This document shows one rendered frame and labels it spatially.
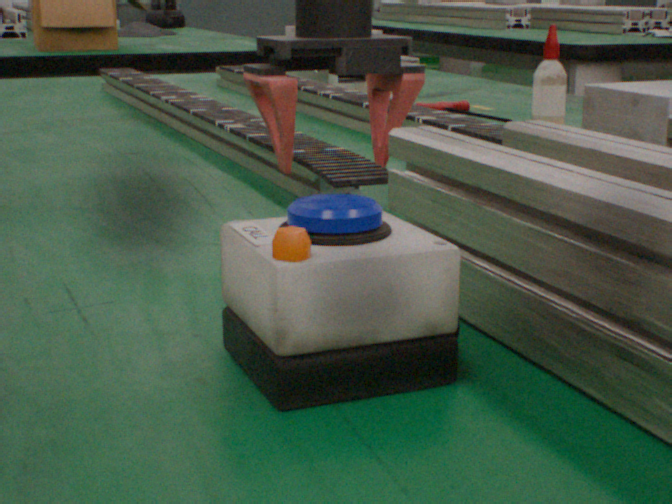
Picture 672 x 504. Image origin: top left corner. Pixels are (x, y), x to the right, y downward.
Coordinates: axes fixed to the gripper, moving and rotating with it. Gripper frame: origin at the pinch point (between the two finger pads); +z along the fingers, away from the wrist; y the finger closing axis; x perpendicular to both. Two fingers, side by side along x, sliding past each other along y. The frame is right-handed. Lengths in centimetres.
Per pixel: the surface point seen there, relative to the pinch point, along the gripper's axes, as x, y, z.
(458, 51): 271, 158, 11
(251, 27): 1068, 326, 34
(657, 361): -43.9, -5.0, 0.3
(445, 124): 13.8, 16.8, -0.1
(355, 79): 77, 34, 1
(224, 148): 23.6, -2.0, 2.5
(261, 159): 13.9, -1.4, 2.1
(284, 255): -36.3, -16.5, -3.0
